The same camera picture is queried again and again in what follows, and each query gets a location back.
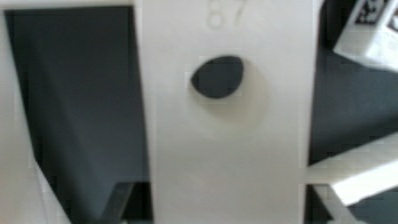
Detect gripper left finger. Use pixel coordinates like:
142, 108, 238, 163
96, 182, 151, 224

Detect white U-shaped fence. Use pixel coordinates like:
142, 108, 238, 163
307, 132, 398, 205

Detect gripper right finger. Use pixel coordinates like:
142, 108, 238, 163
304, 183, 363, 224

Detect white tagged leg cube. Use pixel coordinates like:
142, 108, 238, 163
334, 0, 398, 73

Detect white chair back frame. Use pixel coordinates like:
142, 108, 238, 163
0, 0, 320, 224

